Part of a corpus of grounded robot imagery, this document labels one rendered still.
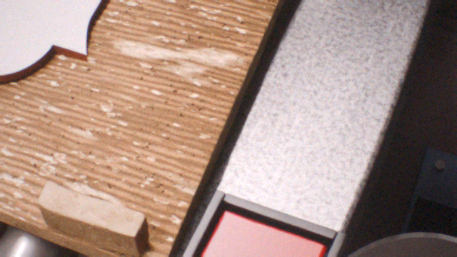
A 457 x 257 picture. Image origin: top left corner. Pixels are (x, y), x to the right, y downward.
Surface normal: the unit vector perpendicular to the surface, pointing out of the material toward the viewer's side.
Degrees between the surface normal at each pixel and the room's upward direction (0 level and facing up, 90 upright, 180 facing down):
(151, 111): 0
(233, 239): 0
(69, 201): 11
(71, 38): 5
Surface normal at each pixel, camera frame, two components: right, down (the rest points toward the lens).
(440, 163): -0.03, -0.56
